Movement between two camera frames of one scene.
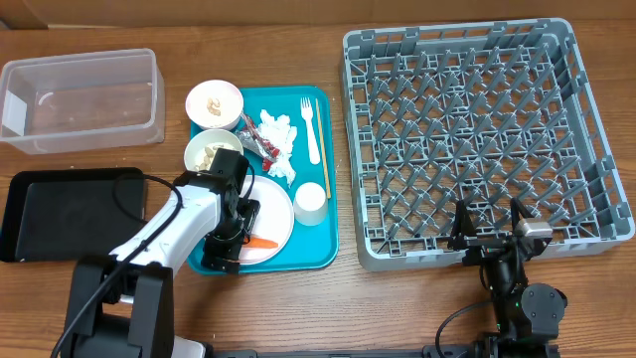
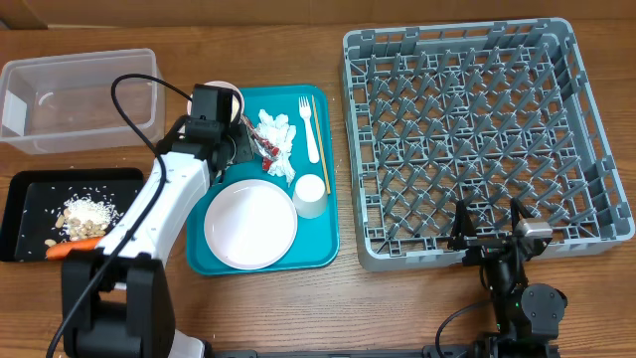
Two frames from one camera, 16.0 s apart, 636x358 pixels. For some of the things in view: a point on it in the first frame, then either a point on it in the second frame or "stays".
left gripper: (216, 247) -> (244, 149)
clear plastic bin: (82, 100) stays
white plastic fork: (307, 114) stays
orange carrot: (257, 243) -> (60, 251)
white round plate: (273, 220) stays
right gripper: (482, 248) stays
